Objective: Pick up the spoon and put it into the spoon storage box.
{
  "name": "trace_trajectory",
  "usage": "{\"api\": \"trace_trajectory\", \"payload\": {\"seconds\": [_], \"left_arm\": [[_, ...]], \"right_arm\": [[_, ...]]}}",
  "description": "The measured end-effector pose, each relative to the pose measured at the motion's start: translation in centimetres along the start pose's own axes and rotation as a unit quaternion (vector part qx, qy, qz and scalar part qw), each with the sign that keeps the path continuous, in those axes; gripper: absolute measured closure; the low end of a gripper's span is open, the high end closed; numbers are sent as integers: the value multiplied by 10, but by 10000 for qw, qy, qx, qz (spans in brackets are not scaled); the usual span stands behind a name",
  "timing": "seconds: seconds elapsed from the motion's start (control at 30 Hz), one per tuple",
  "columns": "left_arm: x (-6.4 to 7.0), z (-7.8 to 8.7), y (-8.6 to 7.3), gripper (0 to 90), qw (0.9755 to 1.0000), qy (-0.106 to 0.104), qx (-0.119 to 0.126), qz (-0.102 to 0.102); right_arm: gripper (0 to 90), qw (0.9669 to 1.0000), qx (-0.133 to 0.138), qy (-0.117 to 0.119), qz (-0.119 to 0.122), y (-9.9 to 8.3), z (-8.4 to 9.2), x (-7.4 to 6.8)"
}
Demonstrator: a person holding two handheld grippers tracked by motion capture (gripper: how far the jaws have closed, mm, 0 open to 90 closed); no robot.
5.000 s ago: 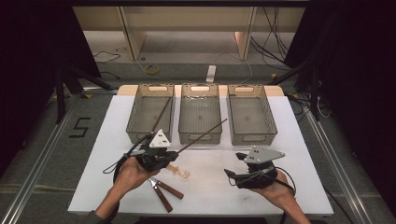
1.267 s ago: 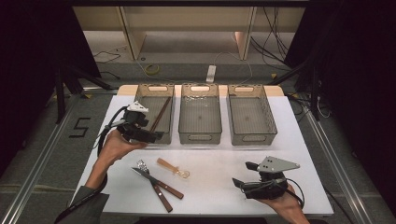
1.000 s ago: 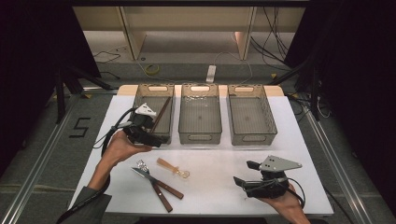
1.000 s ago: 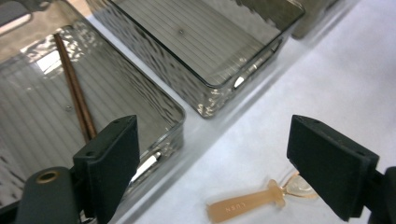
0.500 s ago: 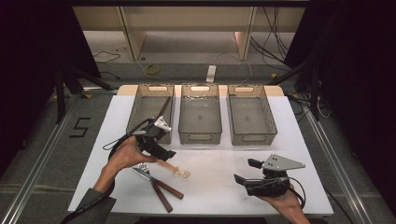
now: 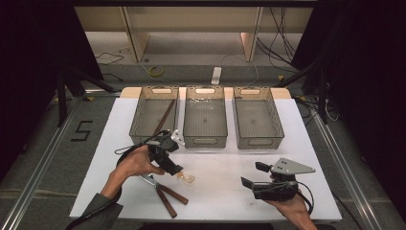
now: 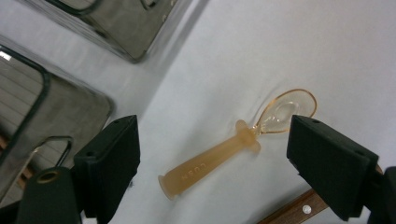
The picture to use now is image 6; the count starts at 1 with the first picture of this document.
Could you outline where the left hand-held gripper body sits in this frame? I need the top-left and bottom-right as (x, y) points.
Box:
(147, 128), (186, 167)

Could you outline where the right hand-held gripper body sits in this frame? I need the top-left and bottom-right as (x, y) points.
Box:
(252, 157), (317, 202)

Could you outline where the brown handle knife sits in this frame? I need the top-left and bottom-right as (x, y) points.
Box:
(139, 173), (190, 205)

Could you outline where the grey mesh basket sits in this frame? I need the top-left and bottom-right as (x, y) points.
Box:
(182, 84), (229, 149)
(233, 85), (285, 150)
(128, 85), (180, 149)

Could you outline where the person's right hand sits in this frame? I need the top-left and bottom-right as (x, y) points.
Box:
(266, 189), (312, 222)

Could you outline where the person's left hand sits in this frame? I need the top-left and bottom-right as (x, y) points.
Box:
(109, 144), (167, 190)

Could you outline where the white power strip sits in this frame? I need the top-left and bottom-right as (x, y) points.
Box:
(211, 66), (222, 86)

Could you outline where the black metal stand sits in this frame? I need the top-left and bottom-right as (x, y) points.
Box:
(56, 63), (118, 127)
(276, 60), (329, 126)

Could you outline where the black curtain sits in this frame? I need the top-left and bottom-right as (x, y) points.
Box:
(0, 0), (103, 180)
(291, 0), (406, 221)

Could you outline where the right hand-held gripper cable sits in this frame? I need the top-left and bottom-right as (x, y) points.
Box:
(295, 181), (315, 216)

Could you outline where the aluminium floor rail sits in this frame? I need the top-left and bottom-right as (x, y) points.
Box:
(310, 111), (382, 230)
(0, 104), (78, 230)

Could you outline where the yellow cable coil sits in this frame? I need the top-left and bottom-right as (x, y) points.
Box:
(147, 65), (165, 78)

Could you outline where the white cable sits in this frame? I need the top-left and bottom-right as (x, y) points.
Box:
(219, 52), (259, 87)

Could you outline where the thin black floor cable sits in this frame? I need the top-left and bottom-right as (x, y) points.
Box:
(94, 52), (124, 66)

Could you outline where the bundle of black cables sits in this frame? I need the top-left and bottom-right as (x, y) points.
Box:
(257, 6), (298, 70)

